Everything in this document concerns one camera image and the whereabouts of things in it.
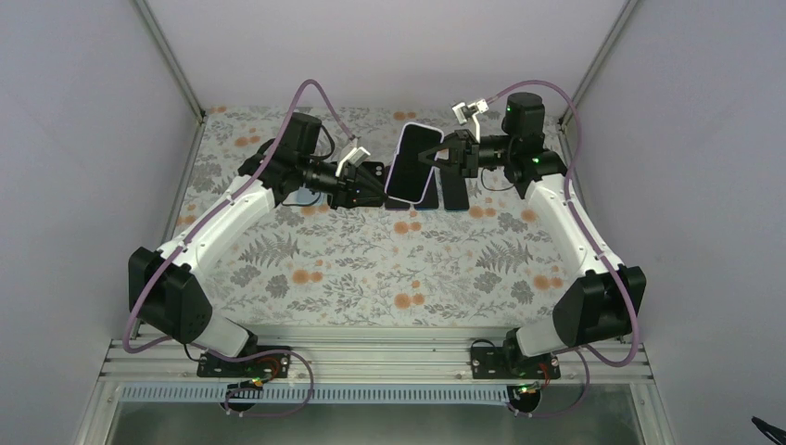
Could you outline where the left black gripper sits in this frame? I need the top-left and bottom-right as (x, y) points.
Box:
(298, 155), (387, 210)

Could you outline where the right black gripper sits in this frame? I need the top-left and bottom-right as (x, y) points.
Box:
(416, 129), (513, 178)

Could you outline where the purple smartphone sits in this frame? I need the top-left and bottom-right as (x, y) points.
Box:
(385, 199), (411, 210)

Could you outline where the black smartphone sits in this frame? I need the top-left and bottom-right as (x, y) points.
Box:
(413, 179), (439, 210)

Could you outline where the black phone case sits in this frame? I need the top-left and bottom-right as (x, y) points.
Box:
(361, 161), (386, 182)

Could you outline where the light-blue phone case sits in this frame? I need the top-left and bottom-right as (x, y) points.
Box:
(285, 188), (323, 207)

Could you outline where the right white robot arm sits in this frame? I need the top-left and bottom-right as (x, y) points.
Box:
(418, 92), (646, 377)

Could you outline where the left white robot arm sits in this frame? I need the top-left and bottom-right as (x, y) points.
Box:
(126, 112), (387, 375)

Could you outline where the floral patterned table mat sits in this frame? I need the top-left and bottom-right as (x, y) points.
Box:
(176, 106), (577, 327)

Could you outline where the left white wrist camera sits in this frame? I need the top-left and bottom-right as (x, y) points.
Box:
(335, 142), (371, 178)

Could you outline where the right aluminium frame post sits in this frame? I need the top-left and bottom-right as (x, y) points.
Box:
(560, 0), (642, 119)

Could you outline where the aluminium frame post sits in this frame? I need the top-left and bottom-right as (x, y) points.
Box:
(560, 0), (642, 119)
(131, 0), (206, 123)

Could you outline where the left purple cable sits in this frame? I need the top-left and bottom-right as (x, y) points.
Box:
(121, 78), (358, 419)

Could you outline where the purple cable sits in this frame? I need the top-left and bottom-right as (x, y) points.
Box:
(121, 78), (358, 419)
(485, 80), (643, 419)

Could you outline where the aluminium mounting rail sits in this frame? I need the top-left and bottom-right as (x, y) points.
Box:
(99, 326), (654, 386)

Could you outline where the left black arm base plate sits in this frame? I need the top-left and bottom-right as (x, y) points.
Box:
(196, 345), (291, 380)

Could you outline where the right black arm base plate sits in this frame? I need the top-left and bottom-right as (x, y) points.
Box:
(469, 339), (561, 380)

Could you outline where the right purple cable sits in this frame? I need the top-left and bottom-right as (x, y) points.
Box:
(485, 80), (643, 419)

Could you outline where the left aluminium frame post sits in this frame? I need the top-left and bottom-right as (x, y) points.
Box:
(131, 0), (206, 123)

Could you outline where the slotted grey cable duct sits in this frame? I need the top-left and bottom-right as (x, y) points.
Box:
(119, 382), (509, 406)

